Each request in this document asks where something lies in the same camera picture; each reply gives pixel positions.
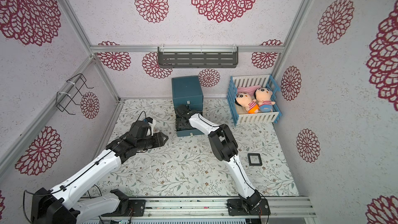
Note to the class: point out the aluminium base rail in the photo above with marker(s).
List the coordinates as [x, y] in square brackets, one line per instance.
[284, 209]

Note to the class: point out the black wire wall rack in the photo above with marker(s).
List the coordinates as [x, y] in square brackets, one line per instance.
[65, 98]

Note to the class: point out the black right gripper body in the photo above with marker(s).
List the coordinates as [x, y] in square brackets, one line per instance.
[182, 120]

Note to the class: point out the plush doll orange shorts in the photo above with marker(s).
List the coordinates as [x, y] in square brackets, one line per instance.
[247, 102]

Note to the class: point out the plush doll blue shorts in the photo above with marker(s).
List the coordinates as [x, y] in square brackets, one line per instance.
[263, 97]

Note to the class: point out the teal three-drawer cabinet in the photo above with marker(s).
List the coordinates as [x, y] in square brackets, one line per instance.
[187, 91]

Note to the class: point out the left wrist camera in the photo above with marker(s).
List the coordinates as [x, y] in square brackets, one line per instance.
[152, 124]

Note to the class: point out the blue white toy crib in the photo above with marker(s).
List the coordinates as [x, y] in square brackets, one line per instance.
[239, 115]

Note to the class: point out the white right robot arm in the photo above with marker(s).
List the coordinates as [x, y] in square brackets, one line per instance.
[225, 149]

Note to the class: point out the pink crib blanket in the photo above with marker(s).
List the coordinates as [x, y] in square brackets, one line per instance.
[249, 90]

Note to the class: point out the grey wall shelf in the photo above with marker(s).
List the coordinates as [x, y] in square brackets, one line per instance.
[198, 57]

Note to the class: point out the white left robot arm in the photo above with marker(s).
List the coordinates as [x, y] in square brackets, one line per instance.
[62, 204]

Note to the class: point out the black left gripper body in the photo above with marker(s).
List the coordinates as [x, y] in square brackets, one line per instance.
[150, 142]

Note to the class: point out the black brooch box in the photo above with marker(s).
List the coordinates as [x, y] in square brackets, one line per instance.
[254, 159]
[183, 124]

